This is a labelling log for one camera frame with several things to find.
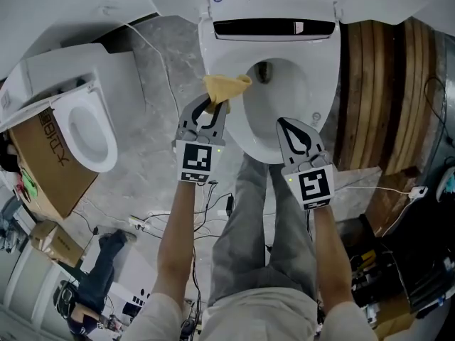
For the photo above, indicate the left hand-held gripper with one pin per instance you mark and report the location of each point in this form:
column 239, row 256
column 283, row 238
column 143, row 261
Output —
column 195, row 160

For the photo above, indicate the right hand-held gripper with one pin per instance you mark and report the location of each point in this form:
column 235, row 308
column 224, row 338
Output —
column 313, row 187

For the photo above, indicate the yellow cloth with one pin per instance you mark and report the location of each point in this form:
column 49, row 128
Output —
column 225, row 87

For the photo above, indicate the white smart toilet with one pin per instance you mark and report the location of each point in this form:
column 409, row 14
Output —
column 220, row 55

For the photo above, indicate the person's left forearm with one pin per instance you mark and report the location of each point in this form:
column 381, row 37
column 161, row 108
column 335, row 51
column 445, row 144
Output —
column 177, row 240

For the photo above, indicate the person's right forearm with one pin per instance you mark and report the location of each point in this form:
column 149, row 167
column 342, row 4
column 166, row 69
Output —
column 330, row 254

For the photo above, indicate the white toilet bowl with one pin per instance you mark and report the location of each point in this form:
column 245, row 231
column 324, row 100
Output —
column 277, row 98

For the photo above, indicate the white toilet with tank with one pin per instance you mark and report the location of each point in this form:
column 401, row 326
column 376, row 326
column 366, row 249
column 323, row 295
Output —
column 53, row 69

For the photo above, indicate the black power adapter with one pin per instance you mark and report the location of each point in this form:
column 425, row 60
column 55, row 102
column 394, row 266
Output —
column 229, row 204

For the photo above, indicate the wooden plank platform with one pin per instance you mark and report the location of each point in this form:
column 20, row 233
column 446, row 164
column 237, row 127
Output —
column 384, row 101

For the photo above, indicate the dark wooden board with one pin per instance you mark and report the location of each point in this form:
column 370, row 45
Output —
column 387, row 197

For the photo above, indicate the person's grey trousers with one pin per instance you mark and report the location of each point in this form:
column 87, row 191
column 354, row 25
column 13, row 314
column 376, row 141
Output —
column 245, row 233

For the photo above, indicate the long white power strip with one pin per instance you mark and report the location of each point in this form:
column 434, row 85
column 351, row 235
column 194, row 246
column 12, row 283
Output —
column 139, row 222

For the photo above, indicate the small white power strip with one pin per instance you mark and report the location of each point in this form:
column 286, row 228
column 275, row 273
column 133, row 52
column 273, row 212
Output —
column 418, row 192

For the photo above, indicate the teal and white device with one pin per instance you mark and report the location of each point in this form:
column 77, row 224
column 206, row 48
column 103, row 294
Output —
column 448, row 183

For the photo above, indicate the large cardboard box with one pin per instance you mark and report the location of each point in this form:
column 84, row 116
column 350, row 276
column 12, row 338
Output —
column 53, row 176

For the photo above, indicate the white box cabinet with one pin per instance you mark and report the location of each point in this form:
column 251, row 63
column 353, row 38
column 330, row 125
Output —
column 131, row 275

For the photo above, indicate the person's beige shirt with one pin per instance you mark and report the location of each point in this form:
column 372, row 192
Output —
column 256, row 314

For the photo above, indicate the green card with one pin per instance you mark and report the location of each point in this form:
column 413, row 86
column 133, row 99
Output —
column 30, row 185

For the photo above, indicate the small cardboard box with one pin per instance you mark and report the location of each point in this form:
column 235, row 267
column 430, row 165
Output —
column 57, row 243

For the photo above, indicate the white shelf unit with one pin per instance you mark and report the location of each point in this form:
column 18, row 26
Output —
column 28, row 282

